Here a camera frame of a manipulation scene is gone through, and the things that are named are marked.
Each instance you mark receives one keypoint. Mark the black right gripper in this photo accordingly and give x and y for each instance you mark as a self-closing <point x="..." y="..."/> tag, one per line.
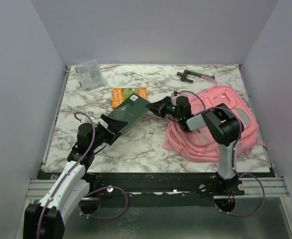
<point x="159" y="107"/>

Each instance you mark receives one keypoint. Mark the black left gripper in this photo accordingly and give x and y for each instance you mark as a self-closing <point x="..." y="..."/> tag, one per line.
<point x="114" y="125"/>

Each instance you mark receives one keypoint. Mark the dark green notebook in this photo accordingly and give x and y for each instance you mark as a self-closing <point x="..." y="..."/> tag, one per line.
<point x="131" y="110"/>

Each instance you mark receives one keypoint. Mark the orange green picture book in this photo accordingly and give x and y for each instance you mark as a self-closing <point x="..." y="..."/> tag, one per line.
<point x="121" y="94"/>

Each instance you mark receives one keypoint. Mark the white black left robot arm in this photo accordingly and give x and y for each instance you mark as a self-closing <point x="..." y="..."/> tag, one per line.
<point x="47" y="218"/>

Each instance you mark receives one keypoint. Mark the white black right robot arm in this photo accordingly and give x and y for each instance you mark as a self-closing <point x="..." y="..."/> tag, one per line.
<point x="224" y="126"/>

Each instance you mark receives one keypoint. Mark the black metal clamp tool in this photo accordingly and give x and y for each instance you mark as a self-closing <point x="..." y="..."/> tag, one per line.
<point x="183" y="75"/>

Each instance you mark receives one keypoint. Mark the clear plastic organizer box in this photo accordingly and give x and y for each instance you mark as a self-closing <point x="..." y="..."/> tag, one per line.
<point x="90" y="75"/>

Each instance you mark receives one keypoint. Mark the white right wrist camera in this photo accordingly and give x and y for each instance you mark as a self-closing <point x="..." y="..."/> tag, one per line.
<point x="178" y="94"/>

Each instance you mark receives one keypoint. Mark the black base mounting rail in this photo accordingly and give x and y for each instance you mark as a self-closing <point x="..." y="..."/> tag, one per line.
<point x="168" y="189"/>

